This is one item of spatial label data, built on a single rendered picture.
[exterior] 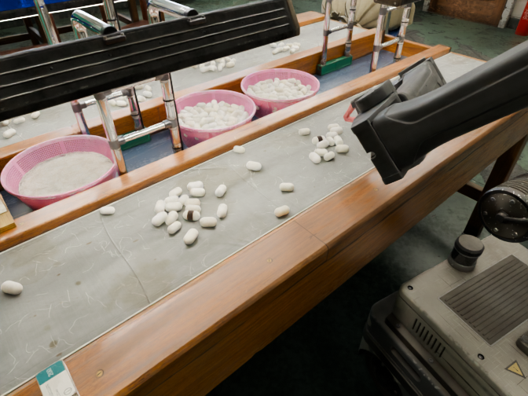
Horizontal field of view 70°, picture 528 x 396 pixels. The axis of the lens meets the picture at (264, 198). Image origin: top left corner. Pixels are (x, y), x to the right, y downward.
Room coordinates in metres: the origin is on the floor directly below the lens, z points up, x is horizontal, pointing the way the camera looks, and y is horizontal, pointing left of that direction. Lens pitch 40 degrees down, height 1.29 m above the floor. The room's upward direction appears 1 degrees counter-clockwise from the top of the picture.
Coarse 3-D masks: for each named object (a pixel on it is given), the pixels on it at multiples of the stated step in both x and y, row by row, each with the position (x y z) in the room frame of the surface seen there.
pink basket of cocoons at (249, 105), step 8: (184, 96) 1.13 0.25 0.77; (192, 96) 1.15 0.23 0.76; (200, 96) 1.16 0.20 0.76; (208, 96) 1.17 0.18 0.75; (216, 96) 1.17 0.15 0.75; (224, 96) 1.17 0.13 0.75; (232, 96) 1.16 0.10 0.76; (240, 96) 1.14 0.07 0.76; (176, 104) 1.10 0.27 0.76; (184, 104) 1.12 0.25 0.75; (192, 104) 1.14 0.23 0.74; (240, 104) 1.13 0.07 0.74; (248, 104) 1.10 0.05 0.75; (248, 112) 1.09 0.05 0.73; (248, 120) 0.98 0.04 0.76; (184, 128) 0.93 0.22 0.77; (192, 128) 0.93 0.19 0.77; (224, 128) 0.92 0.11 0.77; (232, 128) 0.93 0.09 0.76; (184, 136) 0.96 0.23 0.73; (192, 136) 0.94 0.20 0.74; (200, 136) 0.93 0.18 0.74; (208, 136) 0.93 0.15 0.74; (192, 144) 0.95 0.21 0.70
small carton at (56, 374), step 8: (48, 368) 0.25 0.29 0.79; (56, 368) 0.25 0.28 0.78; (64, 368) 0.25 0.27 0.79; (40, 376) 0.24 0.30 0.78; (48, 376) 0.24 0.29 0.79; (56, 376) 0.24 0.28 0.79; (64, 376) 0.24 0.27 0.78; (40, 384) 0.23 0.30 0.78; (48, 384) 0.23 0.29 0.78; (56, 384) 0.23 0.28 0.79; (64, 384) 0.23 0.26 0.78; (72, 384) 0.23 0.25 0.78; (48, 392) 0.22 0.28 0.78; (56, 392) 0.22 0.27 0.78; (64, 392) 0.22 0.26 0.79; (72, 392) 0.22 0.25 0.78
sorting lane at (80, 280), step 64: (448, 64) 1.46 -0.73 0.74; (320, 128) 0.97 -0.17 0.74; (256, 192) 0.68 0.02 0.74; (320, 192) 0.67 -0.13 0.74; (0, 256) 0.49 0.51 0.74; (64, 256) 0.49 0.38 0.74; (128, 256) 0.49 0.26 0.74; (192, 256) 0.48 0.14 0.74; (0, 320) 0.35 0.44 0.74; (64, 320) 0.35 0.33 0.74; (0, 384) 0.25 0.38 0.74
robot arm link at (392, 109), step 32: (512, 64) 0.31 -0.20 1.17; (448, 96) 0.32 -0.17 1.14; (480, 96) 0.31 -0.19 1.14; (512, 96) 0.30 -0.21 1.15; (352, 128) 0.36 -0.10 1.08; (384, 128) 0.35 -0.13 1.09; (416, 128) 0.33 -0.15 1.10; (448, 128) 0.32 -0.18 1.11; (384, 160) 0.34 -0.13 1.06; (416, 160) 0.33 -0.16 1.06
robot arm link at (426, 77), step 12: (432, 60) 0.75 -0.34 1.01; (408, 72) 0.73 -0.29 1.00; (420, 72) 0.67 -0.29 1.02; (432, 72) 0.69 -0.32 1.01; (384, 84) 0.46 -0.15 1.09; (408, 84) 0.59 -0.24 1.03; (420, 84) 0.58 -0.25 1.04; (432, 84) 0.63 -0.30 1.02; (444, 84) 0.71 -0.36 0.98; (372, 96) 0.43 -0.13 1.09; (384, 96) 0.44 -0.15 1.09; (408, 96) 0.48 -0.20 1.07; (360, 108) 0.44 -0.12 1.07
